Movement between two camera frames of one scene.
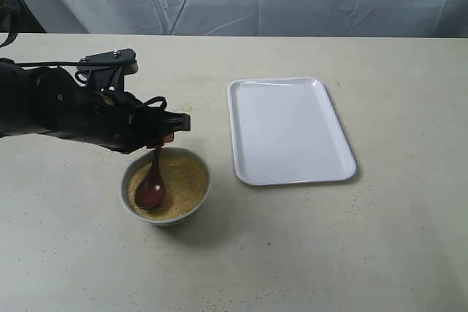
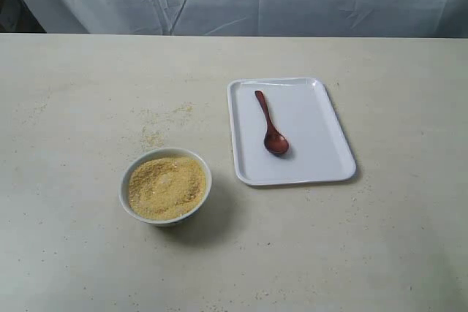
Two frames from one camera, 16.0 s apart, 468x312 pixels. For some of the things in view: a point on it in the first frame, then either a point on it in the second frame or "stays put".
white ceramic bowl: x=187 y=185 stays put
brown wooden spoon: x=151 y=191 to x=274 y=140
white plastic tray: x=285 y=131 stays put
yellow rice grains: x=185 y=187 stays put
